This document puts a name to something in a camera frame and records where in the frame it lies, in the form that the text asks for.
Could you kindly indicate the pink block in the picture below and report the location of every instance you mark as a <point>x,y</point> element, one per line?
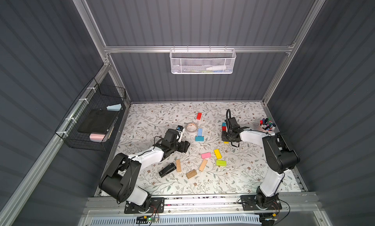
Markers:
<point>206,155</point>

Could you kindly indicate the white tape roll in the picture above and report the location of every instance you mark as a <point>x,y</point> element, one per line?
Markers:
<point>192,128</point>

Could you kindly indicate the white wire mesh basket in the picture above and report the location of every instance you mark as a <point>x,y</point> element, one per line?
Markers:
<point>195,61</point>

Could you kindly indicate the black stapler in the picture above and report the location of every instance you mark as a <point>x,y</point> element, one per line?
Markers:
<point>167,170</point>

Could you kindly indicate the pink cup of markers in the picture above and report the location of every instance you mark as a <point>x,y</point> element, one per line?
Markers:
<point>267,124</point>

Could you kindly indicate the black wire wall basket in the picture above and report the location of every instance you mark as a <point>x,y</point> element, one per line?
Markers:
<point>95,96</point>

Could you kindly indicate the black pad in basket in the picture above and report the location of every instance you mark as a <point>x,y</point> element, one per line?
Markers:
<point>98,121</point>

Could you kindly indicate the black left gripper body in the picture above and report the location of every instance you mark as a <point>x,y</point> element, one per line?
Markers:
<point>184,146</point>

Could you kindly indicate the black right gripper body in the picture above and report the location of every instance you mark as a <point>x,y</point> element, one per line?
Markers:
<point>227,136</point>

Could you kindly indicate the dark wooden block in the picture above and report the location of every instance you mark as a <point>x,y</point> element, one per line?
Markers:
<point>191,174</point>

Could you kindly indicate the light blue sponge in basket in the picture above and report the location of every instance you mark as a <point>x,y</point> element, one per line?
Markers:
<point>117,107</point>

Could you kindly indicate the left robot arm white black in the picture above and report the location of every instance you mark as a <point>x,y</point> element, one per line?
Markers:
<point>119,179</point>

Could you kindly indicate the lime green block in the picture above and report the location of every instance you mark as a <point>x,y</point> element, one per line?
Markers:
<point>221,163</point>

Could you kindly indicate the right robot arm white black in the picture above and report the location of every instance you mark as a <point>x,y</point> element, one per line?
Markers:
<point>280,158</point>

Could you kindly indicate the white bottle in basket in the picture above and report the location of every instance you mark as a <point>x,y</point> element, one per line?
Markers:
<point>217,68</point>

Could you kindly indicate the pink sponge in basket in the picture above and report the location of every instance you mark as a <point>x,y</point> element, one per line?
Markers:
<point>95,137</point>

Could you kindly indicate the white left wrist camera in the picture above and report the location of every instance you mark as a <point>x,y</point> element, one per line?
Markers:
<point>180,129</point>

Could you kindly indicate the light blue block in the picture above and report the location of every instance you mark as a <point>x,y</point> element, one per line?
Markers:
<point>200,132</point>

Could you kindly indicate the light wooden block slanted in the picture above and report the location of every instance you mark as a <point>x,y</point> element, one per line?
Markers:
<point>203,165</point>

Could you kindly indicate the light wooden block upright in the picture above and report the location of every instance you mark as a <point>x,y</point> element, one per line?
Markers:
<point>178,165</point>

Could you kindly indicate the teal block near tape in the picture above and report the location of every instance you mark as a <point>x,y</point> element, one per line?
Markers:
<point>199,139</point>

